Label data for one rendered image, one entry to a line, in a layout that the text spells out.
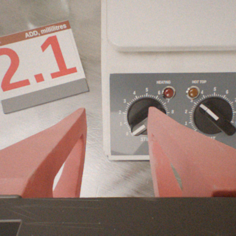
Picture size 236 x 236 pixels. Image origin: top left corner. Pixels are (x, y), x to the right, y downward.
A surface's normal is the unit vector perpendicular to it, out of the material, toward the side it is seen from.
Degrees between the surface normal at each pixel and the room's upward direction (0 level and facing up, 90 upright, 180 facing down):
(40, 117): 0
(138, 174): 0
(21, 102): 0
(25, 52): 40
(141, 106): 30
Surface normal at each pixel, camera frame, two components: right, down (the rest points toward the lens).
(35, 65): 0.19, 0.43
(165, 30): 0.01, -0.22
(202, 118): 0.01, 0.29
